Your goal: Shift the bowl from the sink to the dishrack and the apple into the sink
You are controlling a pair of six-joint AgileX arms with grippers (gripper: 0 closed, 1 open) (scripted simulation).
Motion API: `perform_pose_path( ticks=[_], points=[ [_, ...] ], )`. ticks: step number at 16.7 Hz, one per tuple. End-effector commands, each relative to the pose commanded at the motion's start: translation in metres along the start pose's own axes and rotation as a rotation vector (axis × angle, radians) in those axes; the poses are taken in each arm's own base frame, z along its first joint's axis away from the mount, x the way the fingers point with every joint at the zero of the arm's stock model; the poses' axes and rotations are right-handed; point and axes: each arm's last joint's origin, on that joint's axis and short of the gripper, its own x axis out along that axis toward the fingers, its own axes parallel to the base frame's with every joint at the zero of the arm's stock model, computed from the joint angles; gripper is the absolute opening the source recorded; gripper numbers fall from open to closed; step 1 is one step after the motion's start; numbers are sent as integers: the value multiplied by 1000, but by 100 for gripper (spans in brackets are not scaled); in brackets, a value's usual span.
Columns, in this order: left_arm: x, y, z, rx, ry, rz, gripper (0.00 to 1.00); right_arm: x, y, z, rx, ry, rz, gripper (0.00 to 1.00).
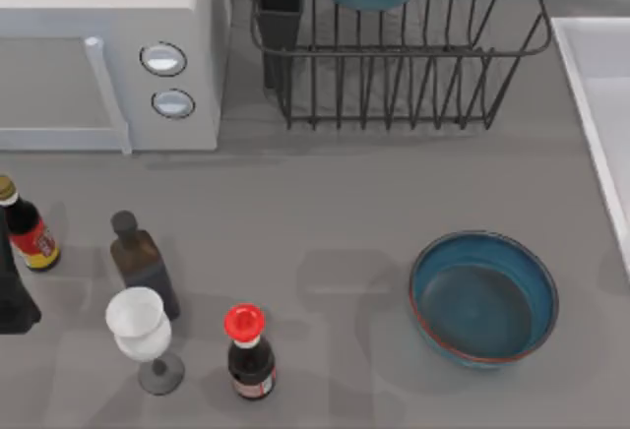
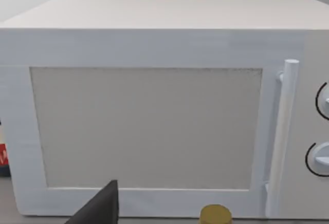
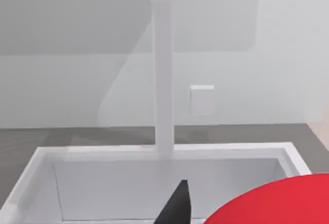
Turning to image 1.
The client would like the small microwave knob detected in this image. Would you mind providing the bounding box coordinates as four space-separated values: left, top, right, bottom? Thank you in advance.
151 88 197 120

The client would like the dark bottle with red cap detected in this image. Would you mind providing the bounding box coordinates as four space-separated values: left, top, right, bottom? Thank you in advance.
223 303 278 400

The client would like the black cutlery holder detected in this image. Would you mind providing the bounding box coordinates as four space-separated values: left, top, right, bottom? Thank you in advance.
250 0 306 90

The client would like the dark square bottle black cap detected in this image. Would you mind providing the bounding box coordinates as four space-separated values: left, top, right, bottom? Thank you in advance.
109 210 181 322

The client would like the pale microwave oven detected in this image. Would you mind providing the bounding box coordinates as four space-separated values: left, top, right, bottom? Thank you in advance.
0 0 232 155

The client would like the large microwave knob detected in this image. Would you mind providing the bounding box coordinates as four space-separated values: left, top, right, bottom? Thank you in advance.
139 41 189 78

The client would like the white goblet with grey foot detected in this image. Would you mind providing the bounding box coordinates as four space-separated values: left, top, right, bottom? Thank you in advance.
104 286 186 396

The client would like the dark bottle with gold cap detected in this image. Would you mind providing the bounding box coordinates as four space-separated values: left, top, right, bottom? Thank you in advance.
0 175 62 274

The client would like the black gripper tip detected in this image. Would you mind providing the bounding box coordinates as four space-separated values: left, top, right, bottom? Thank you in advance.
0 206 42 336

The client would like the black wire dish rack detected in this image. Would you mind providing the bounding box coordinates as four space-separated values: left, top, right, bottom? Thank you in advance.
249 0 553 132

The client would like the microwave door handle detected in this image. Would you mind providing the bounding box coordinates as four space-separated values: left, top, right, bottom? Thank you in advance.
83 36 134 156

